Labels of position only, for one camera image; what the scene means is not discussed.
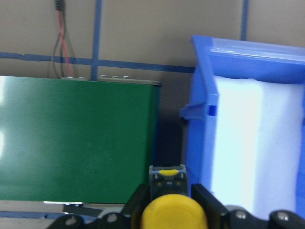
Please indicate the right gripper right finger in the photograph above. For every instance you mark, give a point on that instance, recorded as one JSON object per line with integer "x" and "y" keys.
{"x": 216, "y": 213}

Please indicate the right white foam pad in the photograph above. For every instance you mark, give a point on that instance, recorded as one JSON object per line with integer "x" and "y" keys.
{"x": 259, "y": 146}

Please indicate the green conveyor belt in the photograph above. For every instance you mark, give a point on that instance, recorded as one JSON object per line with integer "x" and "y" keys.
{"x": 75, "y": 141}

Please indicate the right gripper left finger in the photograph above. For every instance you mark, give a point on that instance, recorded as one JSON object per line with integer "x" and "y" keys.
{"x": 135, "y": 206}

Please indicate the yellow push button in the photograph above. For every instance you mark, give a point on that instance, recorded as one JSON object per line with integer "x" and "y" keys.
{"x": 170, "y": 206}

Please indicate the right blue plastic bin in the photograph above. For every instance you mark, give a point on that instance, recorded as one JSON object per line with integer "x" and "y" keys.
{"x": 231, "y": 59}

